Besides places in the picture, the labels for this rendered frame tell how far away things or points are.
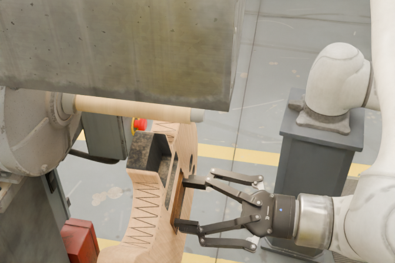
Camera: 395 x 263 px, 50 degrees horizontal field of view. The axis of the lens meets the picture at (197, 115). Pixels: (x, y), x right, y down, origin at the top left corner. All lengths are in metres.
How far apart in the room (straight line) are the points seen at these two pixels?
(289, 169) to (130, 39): 1.26
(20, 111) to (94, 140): 0.43
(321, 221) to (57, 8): 0.52
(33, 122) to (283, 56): 2.75
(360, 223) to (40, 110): 0.47
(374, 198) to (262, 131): 1.97
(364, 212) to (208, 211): 1.55
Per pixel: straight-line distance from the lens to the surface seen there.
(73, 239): 1.30
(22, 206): 0.99
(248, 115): 2.64
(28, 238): 1.04
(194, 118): 0.63
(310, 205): 0.74
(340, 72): 1.39
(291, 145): 1.52
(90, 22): 0.41
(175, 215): 0.76
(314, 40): 3.52
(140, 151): 0.58
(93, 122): 0.99
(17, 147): 0.63
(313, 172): 1.59
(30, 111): 0.63
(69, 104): 0.67
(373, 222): 0.57
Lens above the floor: 1.65
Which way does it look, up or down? 39 degrees down
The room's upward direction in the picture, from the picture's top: straight up
